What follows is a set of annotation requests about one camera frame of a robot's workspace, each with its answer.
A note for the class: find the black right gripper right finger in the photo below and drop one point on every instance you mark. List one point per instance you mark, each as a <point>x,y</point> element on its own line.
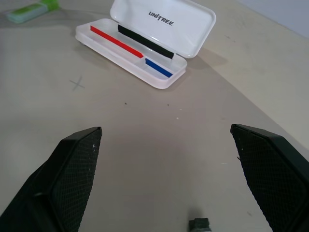
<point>272,174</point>

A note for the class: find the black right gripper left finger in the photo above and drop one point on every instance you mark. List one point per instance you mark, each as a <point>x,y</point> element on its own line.
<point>60,183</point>

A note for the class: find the white Unitree pencil case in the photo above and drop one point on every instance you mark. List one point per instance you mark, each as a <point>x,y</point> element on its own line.
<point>178,36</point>

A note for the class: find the green blurry object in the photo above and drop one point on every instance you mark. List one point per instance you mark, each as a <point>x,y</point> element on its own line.
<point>51,4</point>

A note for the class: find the pale green eraser box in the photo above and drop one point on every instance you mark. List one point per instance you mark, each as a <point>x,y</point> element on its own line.
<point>26,13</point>

